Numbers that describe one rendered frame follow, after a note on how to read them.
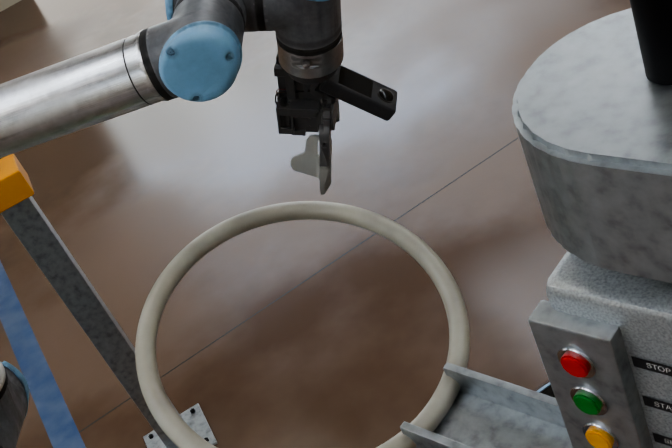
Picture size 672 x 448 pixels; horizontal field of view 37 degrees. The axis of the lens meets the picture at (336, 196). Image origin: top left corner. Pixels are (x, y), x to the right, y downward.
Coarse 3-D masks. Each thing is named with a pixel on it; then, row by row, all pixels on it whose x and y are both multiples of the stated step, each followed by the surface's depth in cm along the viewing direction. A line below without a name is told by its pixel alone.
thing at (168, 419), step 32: (224, 224) 161; (256, 224) 162; (352, 224) 162; (384, 224) 160; (192, 256) 157; (416, 256) 156; (160, 288) 153; (448, 288) 151; (448, 320) 149; (448, 352) 145; (160, 384) 143; (448, 384) 141; (160, 416) 139
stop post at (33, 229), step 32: (0, 160) 259; (0, 192) 251; (32, 192) 254; (32, 224) 260; (32, 256) 264; (64, 256) 268; (64, 288) 272; (96, 320) 280; (128, 352) 288; (128, 384) 293; (192, 416) 319
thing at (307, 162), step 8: (312, 136) 146; (312, 144) 147; (304, 152) 147; (312, 152) 147; (296, 160) 148; (304, 160) 147; (312, 160) 147; (296, 168) 148; (304, 168) 148; (312, 168) 148; (320, 168) 147; (328, 168) 146; (320, 176) 147; (328, 176) 148; (320, 184) 148; (328, 184) 149; (320, 192) 150
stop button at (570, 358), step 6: (564, 354) 87; (570, 354) 87; (564, 360) 87; (570, 360) 87; (576, 360) 86; (582, 360) 86; (564, 366) 88; (570, 366) 87; (576, 366) 87; (582, 366) 86; (588, 366) 87; (570, 372) 88; (576, 372) 87; (582, 372) 87; (588, 372) 87
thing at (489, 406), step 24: (480, 384) 138; (504, 384) 135; (456, 408) 140; (480, 408) 139; (504, 408) 138; (528, 408) 134; (552, 408) 131; (408, 432) 135; (432, 432) 133; (456, 432) 137; (480, 432) 136; (504, 432) 135; (528, 432) 133; (552, 432) 132
